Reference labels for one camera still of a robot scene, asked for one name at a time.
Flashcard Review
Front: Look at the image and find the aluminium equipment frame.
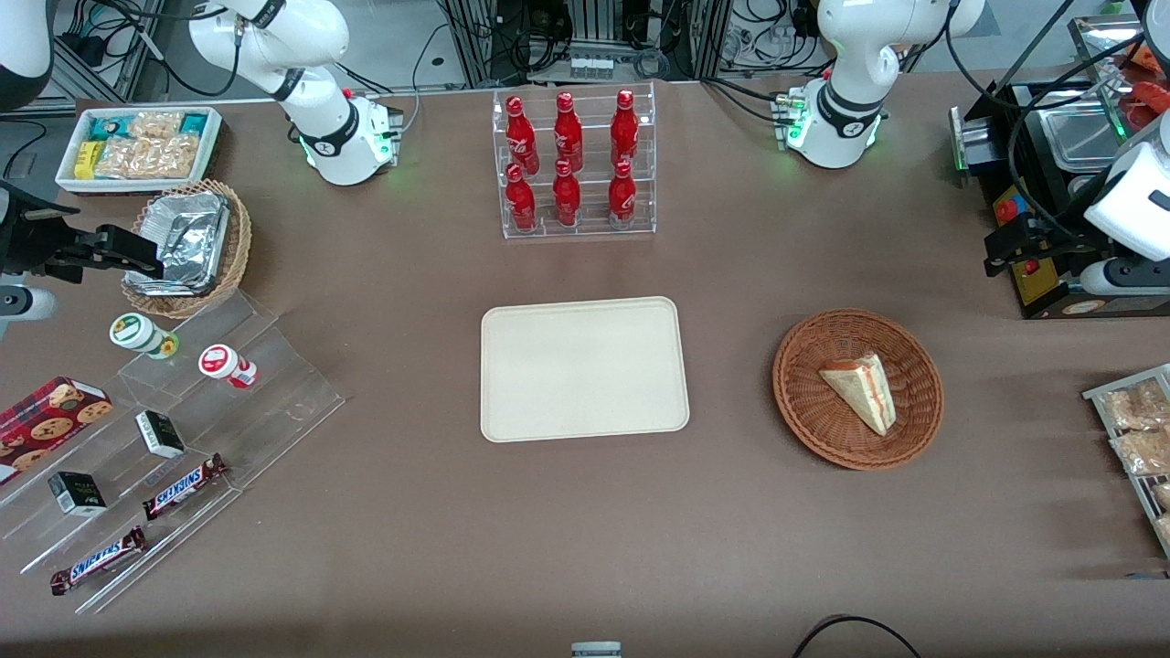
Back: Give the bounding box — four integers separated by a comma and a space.
439, 0, 732, 88

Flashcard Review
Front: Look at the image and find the clear bag of crackers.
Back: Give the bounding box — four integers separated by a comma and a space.
128, 111, 185, 141
96, 135, 202, 181

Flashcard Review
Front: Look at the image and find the black cable loop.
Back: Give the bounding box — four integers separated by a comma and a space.
792, 614, 922, 658

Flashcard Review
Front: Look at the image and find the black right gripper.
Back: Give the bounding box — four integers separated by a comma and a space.
0, 181, 166, 282

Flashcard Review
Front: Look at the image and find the triangular sandwich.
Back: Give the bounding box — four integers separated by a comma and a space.
818, 352, 899, 437

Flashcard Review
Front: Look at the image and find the brown round wicker basket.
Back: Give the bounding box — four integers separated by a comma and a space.
772, 308, 945, 472

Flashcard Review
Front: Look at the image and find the black countertop machine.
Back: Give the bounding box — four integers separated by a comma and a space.
949, 78, 1170, 321

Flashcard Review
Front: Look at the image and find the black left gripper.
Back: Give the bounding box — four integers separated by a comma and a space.
984, 215, 1112, 278

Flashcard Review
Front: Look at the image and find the green sunflower yogurt cup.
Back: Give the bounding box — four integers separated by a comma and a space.
109, 313, 180, 361

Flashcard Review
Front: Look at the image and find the red white yogurt cup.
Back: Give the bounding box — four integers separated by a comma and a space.
198, 344, 260, 391

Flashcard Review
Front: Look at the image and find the clear acrylic bottle rack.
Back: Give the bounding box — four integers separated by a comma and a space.
492, 82, 657, 240

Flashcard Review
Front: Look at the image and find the red cola bottle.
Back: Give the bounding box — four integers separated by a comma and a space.
552, 159, 582, 228
553, 91, 584, 173
608, 160, 638, 229
505, 95, 540, 175
611, 89, 640, 170
505, 164, 537, 232

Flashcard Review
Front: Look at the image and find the tan wicker basket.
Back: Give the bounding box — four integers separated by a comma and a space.
121, 179, 253, 320

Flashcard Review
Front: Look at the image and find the red tartan cookie box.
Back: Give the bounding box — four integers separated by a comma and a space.
0, 376, 114, 485

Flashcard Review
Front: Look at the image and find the Snickers chocolate bar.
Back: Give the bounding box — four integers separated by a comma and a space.
49, 525, 148, 597
142, 453, 229, 522

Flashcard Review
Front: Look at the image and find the white rectangular snack bin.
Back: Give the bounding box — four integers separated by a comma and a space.
55, 105, 224, 196

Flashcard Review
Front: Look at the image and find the aluminium foil tray stack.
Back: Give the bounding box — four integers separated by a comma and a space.
125, 190, 231, 298

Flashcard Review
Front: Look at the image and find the stainless steel pan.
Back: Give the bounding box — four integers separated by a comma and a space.
1042, 101, 1131, 171

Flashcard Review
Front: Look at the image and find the clear acrylic stepped stand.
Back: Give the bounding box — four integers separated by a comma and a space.
0, 288, 346, 615

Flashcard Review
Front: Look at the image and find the stainless steel tray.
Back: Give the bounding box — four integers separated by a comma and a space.
1068, 14, 1149, 92

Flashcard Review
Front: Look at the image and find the beige plastic tray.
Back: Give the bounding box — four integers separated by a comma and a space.
480, 295, 691, 444

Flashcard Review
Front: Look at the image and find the small black box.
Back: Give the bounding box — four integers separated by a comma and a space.
48, 471, 108, 518
134, 410, 186, 460

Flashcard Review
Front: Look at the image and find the grey wire rack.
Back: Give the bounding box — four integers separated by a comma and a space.
1082, 364, 1170, 560

